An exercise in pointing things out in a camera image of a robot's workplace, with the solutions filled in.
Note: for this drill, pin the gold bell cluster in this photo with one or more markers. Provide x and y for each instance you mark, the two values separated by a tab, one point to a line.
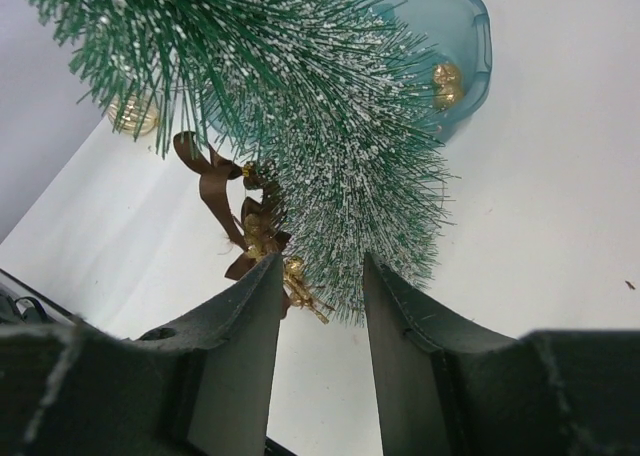
448	81

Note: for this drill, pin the small frosted christmas tree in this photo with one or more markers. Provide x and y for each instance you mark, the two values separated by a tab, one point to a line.
338	207

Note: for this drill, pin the brown ribbon ornament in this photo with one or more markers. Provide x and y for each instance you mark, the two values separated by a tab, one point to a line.
256	229

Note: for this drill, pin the silver gold bauble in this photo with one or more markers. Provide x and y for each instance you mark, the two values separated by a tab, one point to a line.
137	117

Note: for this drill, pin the teal plastic container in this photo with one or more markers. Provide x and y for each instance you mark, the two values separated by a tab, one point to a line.
450	36

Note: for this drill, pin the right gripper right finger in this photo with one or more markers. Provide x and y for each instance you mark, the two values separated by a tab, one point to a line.
448	386

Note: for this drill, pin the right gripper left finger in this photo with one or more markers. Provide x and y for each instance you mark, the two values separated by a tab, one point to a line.
197	385

